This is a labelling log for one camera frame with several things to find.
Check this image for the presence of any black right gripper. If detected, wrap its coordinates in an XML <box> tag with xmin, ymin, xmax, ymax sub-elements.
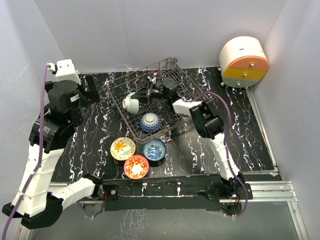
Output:
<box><xmin>130</xmin><ymin>81</ymin><xmax>168</xmax><ymax>105</ymax></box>

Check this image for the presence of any green line pattern bowl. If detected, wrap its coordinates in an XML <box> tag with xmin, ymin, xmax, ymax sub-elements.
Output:
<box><xmin>122</xmin><ymin>92</ymin><xmax>139</xmax><ymax>115</ymax></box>

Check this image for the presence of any red diamond pattern bowl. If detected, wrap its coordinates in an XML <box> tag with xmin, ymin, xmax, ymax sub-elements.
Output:
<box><xmin>140</xmin><ymin>113</ymin><xmax>162</xmax><ymax>134</ymax></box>

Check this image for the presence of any orange leaf pattern bowl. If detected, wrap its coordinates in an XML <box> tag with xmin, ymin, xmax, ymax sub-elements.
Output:
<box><xmin>124</xmin><ymin>155</ymin><xmax>150</xmax><ymax>180</ymax></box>

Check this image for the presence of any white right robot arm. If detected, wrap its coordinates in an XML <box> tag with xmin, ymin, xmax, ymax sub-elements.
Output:
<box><xmin>122</xmin><ymin>78</ymin><xmax>249</xmax><ymax>200</ymax></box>

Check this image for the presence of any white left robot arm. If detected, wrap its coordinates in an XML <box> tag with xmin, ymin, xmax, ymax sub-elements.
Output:
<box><xmin>2</xmin><ymin>75</ymin><xmax>104</xmax><ymax>230</ymax></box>

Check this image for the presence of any blue rose pattern bowl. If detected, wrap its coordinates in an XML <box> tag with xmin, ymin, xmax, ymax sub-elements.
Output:
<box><xmin>142</xmin><ymin>138</ymin><xmax>167</xmax><ymax>162</ymax></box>

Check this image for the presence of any yellow flower pattern bowl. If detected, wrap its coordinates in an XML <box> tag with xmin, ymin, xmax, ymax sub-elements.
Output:
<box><xmin>110</xmin><ymin>137</ymin><xmax>136</xmax><ymax>161</ymax></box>

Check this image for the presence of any round drawer cabinet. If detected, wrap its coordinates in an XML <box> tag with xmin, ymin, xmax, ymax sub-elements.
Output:
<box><xmin>219</xmin><ymin>36</ymin><xmax>270</xmax><ymax>88</ymax></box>

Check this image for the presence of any grey wire dish rack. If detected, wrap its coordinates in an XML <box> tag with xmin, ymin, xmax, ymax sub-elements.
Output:
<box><xmin>106</xmin><ymin>57</ymin><xmax>202</xmax><ymax>144</ymax></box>

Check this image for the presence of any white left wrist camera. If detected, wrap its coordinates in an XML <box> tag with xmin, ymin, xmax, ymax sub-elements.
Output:
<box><xmin>47</xmin><ymin>59</ymin><xmax>81</xmax><ymax>85</ymax></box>

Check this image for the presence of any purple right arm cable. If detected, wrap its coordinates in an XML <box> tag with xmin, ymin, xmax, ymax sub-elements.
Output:
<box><xmin>154</xmin><ymin>69</ymin><xmax>249</xmax><ymax>218</ymax></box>

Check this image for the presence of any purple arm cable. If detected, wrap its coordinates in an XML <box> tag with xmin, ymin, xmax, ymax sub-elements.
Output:
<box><xmin>1</xmin><ymin>64</ymin><xmax>55</xmax><ymax>240</ymax></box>
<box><xmin>154</xmin><ymin>69</ymin><xmax>249</xmax><ymax>218</ymax></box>

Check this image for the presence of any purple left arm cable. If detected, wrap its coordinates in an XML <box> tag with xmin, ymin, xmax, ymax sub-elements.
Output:
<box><xmin>1</xmin><ymin>64</ymin><xmax>55</xmax><ymax>240</ymax></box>

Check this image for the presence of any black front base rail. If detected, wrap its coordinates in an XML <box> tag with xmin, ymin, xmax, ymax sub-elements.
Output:
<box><xmin>103</xmin><ymin>174</ymin><xmax>253</xmax><ymax>214</ymax></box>

